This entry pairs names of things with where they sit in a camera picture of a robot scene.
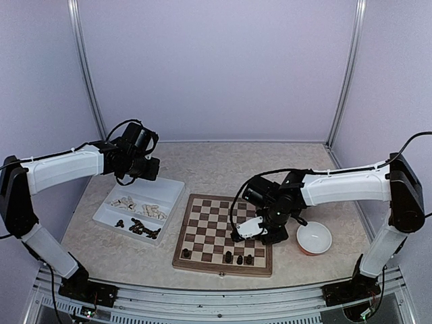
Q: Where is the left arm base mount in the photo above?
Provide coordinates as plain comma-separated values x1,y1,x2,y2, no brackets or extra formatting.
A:
59,281,118,308

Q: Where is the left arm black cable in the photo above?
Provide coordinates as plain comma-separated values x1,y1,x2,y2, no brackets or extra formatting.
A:
104,118,159,186

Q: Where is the aluminium frame post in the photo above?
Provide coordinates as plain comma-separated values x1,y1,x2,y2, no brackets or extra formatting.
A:
326,0,367,151
67,0,107,139

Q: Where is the dark chess knight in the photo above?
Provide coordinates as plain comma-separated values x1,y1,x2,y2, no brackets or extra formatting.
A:
224,251,233,264

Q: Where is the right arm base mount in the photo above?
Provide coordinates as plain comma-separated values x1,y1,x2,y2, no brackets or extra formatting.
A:
321,280,381,307

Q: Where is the pile of white chess pieces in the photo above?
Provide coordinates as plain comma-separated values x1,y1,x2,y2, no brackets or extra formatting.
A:
108,196,168,220

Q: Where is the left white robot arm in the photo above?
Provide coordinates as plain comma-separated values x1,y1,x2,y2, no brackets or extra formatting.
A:
1,119,160,300

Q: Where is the front aluminium rail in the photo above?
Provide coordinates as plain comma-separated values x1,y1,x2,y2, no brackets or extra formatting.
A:
21,269,419,323

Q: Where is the white divided plastic tray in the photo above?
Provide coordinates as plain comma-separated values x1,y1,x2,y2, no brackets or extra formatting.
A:
92,177,185,246

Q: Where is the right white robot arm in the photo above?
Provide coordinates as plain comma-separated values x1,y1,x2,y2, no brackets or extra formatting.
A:
230,153,429,300

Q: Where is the right aluminium frame post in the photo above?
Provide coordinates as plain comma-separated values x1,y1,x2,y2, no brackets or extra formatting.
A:
326,0,367,151

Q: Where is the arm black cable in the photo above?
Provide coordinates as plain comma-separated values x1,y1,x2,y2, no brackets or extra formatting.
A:
104,118,159,186
229,131,432,240

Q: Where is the pile of dark chess pieces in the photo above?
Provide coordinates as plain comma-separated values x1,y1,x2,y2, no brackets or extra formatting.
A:
128,218,161,240

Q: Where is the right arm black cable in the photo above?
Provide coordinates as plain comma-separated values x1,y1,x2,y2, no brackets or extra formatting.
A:
229,131,432,240

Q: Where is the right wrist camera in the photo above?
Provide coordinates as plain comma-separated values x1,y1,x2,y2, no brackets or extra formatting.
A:
231,217,268,242

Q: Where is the dark chess bishop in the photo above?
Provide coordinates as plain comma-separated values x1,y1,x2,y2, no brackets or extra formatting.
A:
236,255,243,265

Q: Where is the left aluminium frame post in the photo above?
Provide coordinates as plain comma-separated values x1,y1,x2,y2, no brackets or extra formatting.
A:
67,0,107,139

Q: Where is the white orange ceramic bowl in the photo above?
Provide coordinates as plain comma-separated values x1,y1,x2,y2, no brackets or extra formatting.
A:
296,221,333,256

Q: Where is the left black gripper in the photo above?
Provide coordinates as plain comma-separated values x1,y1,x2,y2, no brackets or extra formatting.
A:
125,153,160,181

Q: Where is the wooden chess board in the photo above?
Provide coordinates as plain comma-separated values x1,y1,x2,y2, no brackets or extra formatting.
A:
172,194,273,277

